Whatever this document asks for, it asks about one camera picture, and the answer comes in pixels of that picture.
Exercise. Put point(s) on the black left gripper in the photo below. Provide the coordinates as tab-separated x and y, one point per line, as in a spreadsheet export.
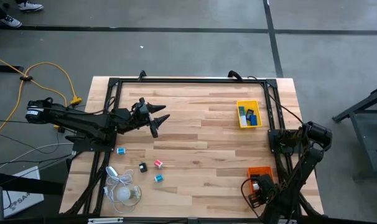
138	115

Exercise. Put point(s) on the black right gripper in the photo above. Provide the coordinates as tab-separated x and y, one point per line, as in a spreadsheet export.
264	188

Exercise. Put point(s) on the pink white USB charger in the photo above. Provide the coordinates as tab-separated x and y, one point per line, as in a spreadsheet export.
158	164

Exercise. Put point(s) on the blue white USB charger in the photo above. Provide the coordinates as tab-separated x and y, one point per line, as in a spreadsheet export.
159	178
121	151

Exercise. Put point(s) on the royal blue box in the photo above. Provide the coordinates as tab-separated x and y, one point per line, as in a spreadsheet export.
253	120

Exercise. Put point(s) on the dark blue framed case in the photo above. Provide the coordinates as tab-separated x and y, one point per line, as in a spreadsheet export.
249	113

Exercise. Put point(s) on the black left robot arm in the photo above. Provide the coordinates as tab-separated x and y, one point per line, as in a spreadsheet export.
67	119

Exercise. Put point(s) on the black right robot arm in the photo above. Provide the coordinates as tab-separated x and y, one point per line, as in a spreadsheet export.
300	174

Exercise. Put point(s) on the orange plastic basket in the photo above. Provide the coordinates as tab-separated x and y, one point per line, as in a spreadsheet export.
263	171

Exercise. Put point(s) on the yellow plastic basket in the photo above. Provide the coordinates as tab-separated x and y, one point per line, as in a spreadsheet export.
256	105

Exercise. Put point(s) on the white bulb brass desk lamp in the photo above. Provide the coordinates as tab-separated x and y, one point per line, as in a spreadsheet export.
123	193

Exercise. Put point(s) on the dark metal stand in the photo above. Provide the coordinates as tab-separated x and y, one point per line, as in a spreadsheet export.
362	124

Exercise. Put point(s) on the silver aluminium extrusion piece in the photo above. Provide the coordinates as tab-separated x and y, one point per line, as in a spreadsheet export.
104	221

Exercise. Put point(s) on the black beam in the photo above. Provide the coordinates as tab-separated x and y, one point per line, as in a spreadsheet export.
20	183

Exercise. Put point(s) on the white printed board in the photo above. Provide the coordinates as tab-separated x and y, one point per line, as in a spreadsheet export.
23	196

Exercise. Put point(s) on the black floor bar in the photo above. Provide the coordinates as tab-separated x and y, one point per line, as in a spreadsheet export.
5	68

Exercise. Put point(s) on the person's shoe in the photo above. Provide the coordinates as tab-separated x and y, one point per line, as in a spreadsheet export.
11	21
31	5

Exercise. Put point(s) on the black frame clamp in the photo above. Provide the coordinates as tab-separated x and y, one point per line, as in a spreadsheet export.
142	75

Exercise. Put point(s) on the black USB wall charger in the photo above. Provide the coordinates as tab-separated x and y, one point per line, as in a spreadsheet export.
143	167

